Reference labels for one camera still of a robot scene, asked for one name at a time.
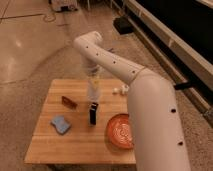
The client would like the white ceramic cup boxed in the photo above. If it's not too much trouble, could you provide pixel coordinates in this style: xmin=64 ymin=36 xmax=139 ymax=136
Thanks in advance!
xmin=87 ymin=84 xmax=100 ymax=102

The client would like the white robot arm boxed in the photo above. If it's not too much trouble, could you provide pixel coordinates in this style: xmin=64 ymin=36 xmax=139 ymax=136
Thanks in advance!
xmin=73 ymin=31 xmax=191 ymax=171

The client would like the orange ceramic plate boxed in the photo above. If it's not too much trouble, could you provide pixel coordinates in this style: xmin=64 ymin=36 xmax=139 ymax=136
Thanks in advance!
xmin=106 ymin=114 xmax=133 ymax=149

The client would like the white pill blister pack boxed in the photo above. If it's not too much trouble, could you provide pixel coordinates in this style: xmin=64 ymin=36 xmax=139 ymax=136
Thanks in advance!
xmin=112 ymin=85 xmax=129 ymax=95

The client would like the brown rectangular block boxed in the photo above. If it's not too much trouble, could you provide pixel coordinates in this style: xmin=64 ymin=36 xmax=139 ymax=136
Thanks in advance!
xmin=62 ymin=96 xmax=77 ymax=109

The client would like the black box on floor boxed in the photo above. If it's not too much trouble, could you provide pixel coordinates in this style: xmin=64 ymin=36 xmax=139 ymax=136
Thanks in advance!
xmin=113 ymin=17 xmax=133 ymax=35

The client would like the blue sponge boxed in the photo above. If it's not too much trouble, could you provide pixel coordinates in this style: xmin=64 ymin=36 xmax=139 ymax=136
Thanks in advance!
xmin=51 ymin=116 xmax=71 ymax=135

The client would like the wooden table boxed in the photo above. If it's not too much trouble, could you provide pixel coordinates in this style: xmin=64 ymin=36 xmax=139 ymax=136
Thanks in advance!
xmin=24 ymin=79 xmax=135 ymax=164

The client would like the grey equipment on floor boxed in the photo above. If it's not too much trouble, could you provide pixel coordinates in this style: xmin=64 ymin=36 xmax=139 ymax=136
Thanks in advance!
xmin=49 ymin=0 xmax=78 ymax=12

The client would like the black cable on floor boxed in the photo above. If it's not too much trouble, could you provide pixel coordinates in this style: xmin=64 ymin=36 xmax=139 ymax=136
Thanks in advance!
xmin=0 ymin=12 xmax=69 ymax=28

